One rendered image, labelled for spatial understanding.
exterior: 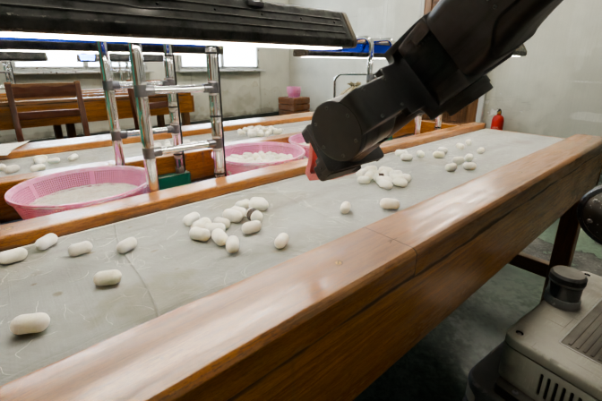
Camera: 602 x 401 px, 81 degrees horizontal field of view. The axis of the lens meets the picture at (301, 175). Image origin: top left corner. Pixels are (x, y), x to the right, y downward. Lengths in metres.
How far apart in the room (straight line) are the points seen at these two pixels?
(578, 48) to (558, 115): 0.74
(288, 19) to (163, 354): 0.55
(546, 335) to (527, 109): 4.49
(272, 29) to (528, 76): 4.77
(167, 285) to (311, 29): 0.49
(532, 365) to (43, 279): 0.86
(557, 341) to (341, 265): 0.58
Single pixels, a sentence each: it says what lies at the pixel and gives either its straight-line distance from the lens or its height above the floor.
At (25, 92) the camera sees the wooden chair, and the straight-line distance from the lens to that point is 2.95.
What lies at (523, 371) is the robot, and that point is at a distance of 0.93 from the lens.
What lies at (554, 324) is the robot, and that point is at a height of 0.47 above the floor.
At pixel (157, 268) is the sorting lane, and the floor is 0.74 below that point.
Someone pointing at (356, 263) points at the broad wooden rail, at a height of 0.76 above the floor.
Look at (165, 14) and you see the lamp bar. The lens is 0.56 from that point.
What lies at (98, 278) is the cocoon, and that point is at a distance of 0.52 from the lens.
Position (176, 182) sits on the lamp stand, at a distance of 1.05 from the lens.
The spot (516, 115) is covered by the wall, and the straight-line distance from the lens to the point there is 5.32.
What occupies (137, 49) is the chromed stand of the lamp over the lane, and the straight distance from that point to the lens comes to 0.73.
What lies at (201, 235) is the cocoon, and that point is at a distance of 0.57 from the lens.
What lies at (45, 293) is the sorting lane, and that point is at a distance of 0.55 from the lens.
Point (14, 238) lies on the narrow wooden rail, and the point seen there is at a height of 0.76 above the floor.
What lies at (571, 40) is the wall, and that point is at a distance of 5.21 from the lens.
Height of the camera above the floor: 1.00
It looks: 17 degrees down
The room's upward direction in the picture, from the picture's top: straight up
